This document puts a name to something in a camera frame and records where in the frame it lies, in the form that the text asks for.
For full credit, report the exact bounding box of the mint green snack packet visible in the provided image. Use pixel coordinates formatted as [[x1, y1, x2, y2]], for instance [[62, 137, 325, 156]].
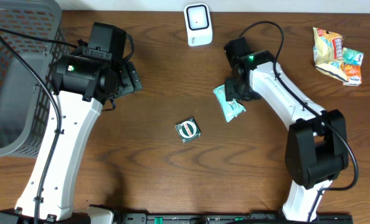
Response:
[[213, 85, 246, 123]]

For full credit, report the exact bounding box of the round dark green packet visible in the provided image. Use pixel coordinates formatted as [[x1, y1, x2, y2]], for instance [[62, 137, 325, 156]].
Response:
[[175, 118, 201, 143]]

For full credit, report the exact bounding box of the yellow snack bag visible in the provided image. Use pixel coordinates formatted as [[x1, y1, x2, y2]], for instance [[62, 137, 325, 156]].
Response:
[[313, 27, 347, 82]]

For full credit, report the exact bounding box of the small orange juice carton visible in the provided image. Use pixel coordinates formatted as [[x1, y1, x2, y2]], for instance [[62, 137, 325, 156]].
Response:
[[343, 64, 362, 86]]

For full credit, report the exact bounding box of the small teal white packet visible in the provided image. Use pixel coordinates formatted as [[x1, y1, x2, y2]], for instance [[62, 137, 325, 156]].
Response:
[[343, 47, 364, 66]]

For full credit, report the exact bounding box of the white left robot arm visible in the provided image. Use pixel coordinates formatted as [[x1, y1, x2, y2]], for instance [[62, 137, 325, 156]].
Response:
[[0, 55, 142, 223]]

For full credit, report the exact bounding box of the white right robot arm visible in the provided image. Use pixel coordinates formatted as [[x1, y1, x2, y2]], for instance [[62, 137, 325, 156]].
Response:
[[224, 37, 353, 223]]

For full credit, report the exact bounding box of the white barcode scanner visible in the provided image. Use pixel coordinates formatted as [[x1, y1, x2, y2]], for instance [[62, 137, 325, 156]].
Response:
[[183, 3, 213, 47]]

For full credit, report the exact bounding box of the grey plastic mesh basket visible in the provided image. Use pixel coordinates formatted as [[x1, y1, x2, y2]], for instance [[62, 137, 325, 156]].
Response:
[[0, 0, 70, 157]]

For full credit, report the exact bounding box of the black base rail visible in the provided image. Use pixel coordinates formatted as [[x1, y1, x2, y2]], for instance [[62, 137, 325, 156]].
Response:
[[119, 212, 354, 224]]

